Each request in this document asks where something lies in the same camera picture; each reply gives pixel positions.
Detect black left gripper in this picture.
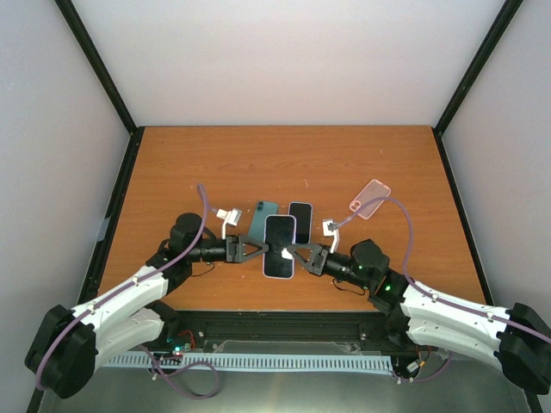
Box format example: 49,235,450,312
188,233,269,263

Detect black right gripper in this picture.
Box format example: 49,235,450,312
287,243,372,289

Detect teal green phone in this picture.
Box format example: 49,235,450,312
248,200,279,242

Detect black phone face up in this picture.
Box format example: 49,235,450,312
263,216,294,278

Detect purple phone case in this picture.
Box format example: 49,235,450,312
261,213,297,281

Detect black screen phone blue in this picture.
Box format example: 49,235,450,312
287,202,313,244

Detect pink phone case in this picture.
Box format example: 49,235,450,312
349,179,392,220

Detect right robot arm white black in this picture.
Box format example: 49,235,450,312
282,239,550,395

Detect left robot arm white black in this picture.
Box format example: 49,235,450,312
24,213,269,398

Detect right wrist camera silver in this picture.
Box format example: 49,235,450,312
322,219,338,237

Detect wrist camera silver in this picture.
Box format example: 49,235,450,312
216,208,242,226
322,219,338,237

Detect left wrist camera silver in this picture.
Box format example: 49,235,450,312
216,208,242,226

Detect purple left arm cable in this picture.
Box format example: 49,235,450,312
34,183,220,398

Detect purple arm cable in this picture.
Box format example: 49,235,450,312
34,183,220,398
334,195,551,384

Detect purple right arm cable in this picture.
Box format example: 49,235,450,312
334,195,551,384

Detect light blue cable duct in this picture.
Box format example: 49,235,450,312
106,351,393,375

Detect left electronics board red wires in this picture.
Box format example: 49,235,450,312
166,329,197,356

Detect right connector orange wires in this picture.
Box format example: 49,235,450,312
404,333,436,374

